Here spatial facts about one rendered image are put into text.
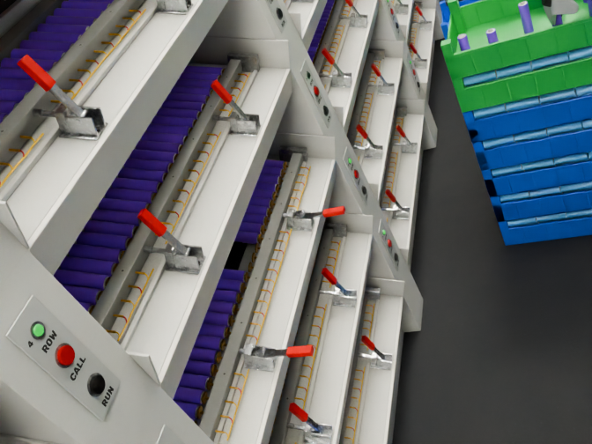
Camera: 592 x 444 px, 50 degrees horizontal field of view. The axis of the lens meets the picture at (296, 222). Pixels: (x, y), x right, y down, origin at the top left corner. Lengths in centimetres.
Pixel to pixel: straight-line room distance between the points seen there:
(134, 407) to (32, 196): 21
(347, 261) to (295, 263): 26
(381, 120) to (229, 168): 77
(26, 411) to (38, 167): 22
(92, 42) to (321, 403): 63
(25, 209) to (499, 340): 108
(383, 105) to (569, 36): 53
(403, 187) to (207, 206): 92
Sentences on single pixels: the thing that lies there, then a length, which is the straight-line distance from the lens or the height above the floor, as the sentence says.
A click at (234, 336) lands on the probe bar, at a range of 87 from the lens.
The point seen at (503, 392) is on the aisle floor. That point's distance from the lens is 136.
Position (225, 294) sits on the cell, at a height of 57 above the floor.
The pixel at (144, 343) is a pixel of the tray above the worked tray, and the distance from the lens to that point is 69.
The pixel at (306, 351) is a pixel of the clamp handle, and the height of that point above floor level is 55.
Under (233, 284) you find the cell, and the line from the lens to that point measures 93.
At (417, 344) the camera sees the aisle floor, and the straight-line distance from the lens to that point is 148.
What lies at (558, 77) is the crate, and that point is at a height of 43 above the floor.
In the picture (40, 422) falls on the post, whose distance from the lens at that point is 57.
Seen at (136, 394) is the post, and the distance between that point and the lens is 63.
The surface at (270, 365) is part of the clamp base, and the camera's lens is 85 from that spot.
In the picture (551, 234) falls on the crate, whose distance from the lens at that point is 159.
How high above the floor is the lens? 113
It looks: 35 degrees down
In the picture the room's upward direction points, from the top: 30 degrees counter-clockwise
